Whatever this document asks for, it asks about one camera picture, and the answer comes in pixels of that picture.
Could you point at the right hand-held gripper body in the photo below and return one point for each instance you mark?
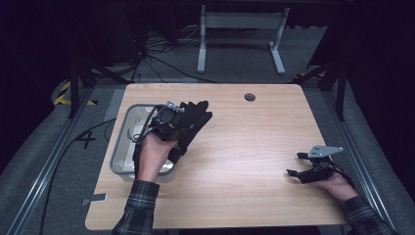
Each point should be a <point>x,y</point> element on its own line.
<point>319,173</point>

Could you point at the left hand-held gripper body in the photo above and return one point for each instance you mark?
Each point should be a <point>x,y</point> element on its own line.
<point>166,122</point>

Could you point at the white plastic bin grey rim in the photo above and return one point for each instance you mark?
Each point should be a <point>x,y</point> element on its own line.
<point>125,150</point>

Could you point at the person's right hand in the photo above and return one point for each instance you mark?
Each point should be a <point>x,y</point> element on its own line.
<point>341,189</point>

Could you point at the person's left hand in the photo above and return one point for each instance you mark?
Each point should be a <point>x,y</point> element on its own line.
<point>153,160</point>

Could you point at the black metal stand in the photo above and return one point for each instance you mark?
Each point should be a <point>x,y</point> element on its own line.
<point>74,88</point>
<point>341,91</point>

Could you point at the yellow black hazard tape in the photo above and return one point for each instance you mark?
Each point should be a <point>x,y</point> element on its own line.
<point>62,94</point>

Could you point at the small grey metal bracket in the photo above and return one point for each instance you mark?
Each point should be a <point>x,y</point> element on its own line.
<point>96,198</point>

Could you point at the white metal desk frame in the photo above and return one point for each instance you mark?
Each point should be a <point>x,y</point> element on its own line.
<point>241,20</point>

